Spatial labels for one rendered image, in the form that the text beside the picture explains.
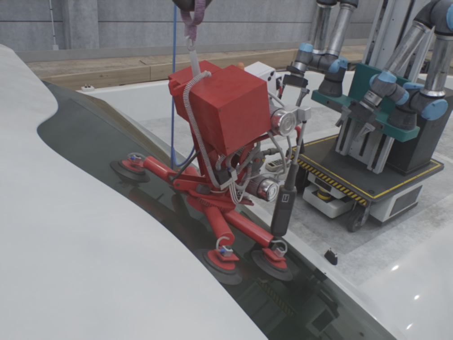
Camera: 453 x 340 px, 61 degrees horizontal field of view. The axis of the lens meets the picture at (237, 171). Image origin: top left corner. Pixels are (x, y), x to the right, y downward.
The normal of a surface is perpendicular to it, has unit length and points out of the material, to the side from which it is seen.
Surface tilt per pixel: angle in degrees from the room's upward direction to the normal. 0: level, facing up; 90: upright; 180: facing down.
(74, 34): 90
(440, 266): 14
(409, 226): 0
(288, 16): 90
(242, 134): 90
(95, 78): 90
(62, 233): 21
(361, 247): 0
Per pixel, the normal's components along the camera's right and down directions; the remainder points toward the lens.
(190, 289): 0.42, -0.86
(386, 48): -0.77, 0.23
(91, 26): 0.61, 0.48
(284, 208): 0.05, 0.51
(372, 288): 0.17, -0.83
